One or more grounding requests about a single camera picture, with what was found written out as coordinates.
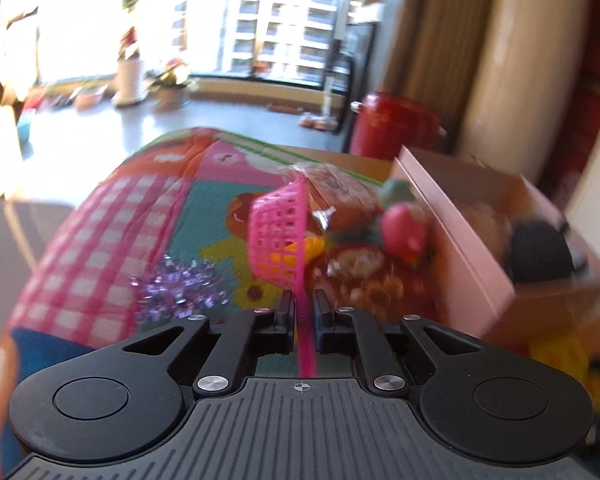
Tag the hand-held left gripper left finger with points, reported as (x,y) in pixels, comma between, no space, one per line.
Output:
(285,321)

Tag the yellow toy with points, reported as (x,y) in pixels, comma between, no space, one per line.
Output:
(312,247)

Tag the cardboard box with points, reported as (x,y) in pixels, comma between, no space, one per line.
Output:
(472,260)

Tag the colourful printed play mat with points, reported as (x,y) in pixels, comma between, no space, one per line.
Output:
(105,240)

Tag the red container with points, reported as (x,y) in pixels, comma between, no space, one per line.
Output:
(390,125)

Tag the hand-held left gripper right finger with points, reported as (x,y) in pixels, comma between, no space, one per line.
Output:
(323,321)

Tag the pink plastic basket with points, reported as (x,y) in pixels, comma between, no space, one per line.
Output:
(277,232)

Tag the green toy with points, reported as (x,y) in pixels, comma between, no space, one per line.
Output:
(397,191)

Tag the black knitted hat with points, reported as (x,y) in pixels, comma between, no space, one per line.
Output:
(540,252)

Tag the beige curtain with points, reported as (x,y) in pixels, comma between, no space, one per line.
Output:
(435,55)

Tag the tall plant in white pot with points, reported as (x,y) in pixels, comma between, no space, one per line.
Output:
(130,77)

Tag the purple tinsel bow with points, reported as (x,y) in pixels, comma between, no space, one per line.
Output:
(182,287)

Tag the small white planter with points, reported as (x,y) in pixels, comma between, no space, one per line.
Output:
(91,97)

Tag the white cylindrical appliance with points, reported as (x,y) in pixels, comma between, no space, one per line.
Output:
(525,75)

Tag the black chair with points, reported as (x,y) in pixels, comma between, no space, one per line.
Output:
(357,70)

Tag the flowering plant in pot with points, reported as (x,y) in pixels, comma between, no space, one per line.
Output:
(171,85)

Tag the cookie packet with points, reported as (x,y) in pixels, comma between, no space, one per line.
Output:
(365,272)

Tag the black framed window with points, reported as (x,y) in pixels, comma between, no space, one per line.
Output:
(280,20)

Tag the pink strawberry toy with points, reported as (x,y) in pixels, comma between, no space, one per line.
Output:
(405,230)

